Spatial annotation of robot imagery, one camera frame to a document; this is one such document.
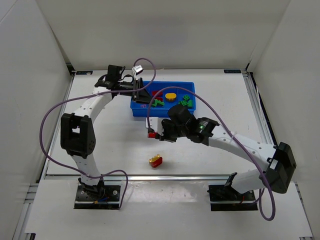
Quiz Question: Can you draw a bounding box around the small green brick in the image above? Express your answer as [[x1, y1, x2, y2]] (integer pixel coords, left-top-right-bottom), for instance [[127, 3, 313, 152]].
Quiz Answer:
[[183, 94, 191, 101]]

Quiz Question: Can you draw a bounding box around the red yellow purple brick stack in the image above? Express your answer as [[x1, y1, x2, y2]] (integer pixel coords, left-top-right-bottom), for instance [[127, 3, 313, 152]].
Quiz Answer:
[[148, 154, 163, 168]]

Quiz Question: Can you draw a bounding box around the red green long brick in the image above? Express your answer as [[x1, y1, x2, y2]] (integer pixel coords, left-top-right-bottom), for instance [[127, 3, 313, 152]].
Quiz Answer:
[[151, 97, 165, 108]]

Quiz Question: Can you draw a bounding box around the yellow oval brick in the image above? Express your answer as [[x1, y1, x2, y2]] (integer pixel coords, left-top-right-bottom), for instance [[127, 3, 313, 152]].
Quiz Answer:
[[165, 92, 177, 103]]

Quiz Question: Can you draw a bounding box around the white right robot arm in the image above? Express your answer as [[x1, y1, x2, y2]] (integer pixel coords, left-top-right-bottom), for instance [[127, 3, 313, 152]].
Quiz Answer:
[[156, 104, 297, 194]]

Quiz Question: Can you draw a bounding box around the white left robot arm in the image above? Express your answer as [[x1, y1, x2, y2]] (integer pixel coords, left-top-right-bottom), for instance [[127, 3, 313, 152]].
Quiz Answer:
[[60, 65, 152, 199]]

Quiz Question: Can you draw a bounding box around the blue divided plastic bin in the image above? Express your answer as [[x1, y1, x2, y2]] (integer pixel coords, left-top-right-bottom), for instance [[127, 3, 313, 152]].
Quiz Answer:
[[146, 81, 196, 118]]

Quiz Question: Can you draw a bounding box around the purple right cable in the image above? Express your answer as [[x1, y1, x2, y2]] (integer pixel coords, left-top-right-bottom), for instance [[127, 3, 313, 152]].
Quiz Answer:
[[146, 86, 277, 222]]

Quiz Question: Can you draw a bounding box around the purple cable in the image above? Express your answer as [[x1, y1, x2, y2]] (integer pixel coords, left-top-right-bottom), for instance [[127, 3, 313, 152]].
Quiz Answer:
[[146, 86, 277, 222], [39, 57, 157, 210]]

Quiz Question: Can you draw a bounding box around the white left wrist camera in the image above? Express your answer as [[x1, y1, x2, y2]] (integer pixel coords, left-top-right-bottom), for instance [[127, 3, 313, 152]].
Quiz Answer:
[[132, 65, 144, 76]]

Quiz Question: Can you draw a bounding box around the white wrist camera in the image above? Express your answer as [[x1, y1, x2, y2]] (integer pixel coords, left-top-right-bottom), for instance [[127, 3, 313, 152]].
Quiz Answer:
[[145, 117, 163, 136], [132, 65, 144, 76]]

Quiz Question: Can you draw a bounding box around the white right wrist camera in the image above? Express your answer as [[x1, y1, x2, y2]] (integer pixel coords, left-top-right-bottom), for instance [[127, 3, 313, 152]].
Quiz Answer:
[[145, 117, 163, 136]]

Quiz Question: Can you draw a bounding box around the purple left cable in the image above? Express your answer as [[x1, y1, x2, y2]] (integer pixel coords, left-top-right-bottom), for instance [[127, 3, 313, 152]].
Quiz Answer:
[[39, 57, 157, 210]]

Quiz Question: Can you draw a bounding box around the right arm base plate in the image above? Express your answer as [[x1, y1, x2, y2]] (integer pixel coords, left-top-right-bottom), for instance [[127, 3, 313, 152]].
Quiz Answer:
[[207, 172, 258, 212]]

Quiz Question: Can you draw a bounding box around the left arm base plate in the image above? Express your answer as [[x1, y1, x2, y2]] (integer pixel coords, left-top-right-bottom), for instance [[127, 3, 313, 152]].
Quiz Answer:
[[73, 181, 122, 210]]

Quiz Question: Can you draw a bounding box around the aluminium front rail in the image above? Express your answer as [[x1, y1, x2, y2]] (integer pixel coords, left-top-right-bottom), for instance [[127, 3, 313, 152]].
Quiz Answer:
[[43, 174, 229, 181]]

